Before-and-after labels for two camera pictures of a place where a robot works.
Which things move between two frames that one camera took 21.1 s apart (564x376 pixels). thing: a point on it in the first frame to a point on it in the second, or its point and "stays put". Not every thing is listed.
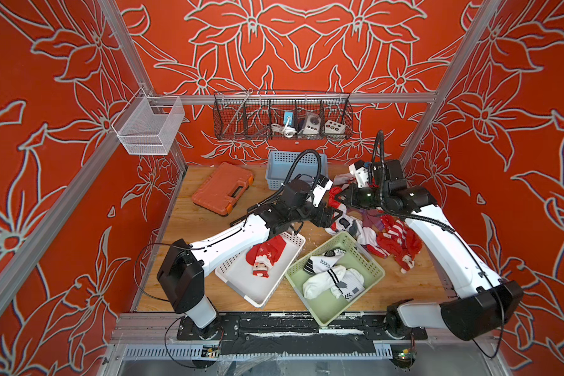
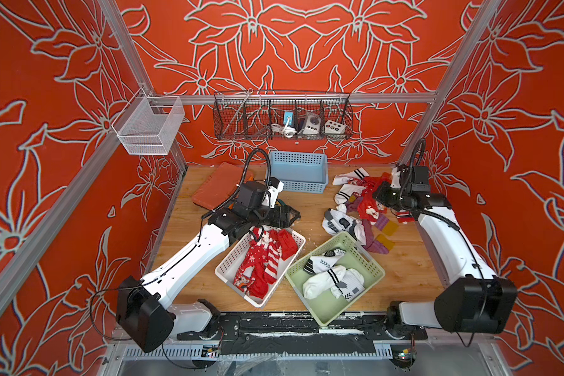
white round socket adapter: [312, 123] stays put
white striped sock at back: [344, 178] stays put
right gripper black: [351, 196] to [380, 192]
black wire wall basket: [281, 116] stays put
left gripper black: [322, 213] to [286, 222]
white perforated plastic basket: [238, 272] stays put
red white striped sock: [398, 238] to [274, 254]
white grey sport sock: [323, 262] stays put
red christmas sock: [271, 249] to [288, 244]
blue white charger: [288, 117] stays put
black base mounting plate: [295, 334] stays put
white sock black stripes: [323, 283] stays put
